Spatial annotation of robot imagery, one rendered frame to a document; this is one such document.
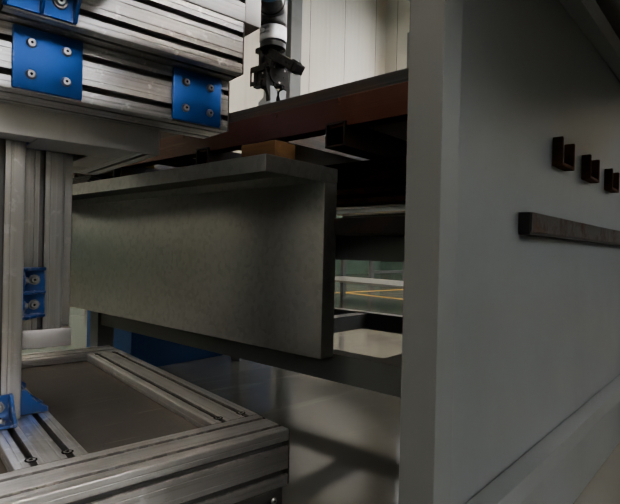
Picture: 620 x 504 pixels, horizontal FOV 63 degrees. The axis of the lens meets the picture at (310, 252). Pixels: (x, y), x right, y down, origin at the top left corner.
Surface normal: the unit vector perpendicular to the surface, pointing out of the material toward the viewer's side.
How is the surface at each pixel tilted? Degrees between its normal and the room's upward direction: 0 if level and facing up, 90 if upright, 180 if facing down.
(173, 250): 90
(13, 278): 90
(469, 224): 90
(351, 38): 90
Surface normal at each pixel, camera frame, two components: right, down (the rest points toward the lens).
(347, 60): 0.65, 0.02
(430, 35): -0.66, -0.01
